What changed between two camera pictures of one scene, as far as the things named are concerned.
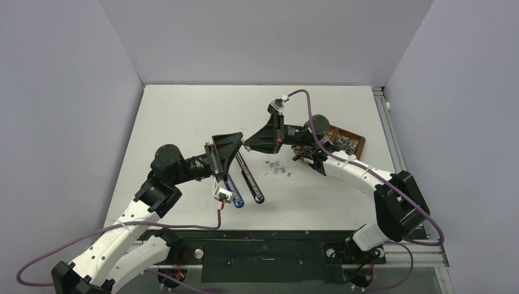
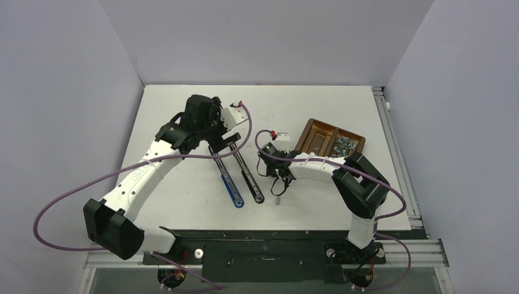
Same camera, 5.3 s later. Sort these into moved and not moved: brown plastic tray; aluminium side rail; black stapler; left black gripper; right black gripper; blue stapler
Moved: left black gripper; right black gripper
Not moved: aluminium side rail; blue stapler; brown plastic tray; black stapler
